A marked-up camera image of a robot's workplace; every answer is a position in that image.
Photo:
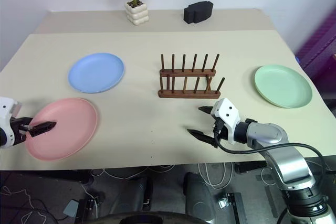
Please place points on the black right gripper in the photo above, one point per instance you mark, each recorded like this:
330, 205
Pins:
221, 129

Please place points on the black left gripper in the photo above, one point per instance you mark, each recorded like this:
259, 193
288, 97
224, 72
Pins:
17, 128

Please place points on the pink plate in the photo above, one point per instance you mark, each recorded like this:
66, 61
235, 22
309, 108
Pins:
71, 127

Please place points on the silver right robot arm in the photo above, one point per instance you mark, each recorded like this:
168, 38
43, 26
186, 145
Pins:
288, 161

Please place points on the wooden dish rack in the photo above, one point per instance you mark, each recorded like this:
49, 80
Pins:
189, 93

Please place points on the black rounded floor block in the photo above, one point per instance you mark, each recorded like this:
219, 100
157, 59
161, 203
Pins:
202, 197
131, 195

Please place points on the blue plate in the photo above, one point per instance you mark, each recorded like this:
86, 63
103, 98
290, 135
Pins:
95, 73

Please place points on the grey-blue foot pedal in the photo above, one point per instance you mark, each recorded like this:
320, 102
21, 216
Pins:
71, 207

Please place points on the green plate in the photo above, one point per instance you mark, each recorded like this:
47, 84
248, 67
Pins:
282, 86

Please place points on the dark rounded shape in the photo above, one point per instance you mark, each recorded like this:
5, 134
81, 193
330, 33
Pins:
152, 217

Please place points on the black foam block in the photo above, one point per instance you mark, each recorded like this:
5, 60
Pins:
197, 12

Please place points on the white bubbly plant pot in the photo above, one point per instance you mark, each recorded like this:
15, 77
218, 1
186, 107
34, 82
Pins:
137, 14

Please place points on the purple ribbed panel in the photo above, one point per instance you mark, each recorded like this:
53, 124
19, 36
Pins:
319, 43

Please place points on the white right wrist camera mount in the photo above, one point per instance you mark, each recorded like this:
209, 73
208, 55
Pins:
227, 115

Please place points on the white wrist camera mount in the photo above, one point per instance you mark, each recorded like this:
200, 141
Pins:
227, 115
6, 111

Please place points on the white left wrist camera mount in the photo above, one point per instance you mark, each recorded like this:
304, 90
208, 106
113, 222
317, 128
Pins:
6, 111

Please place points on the black metal floor rail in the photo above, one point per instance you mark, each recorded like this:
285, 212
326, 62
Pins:
237, 208

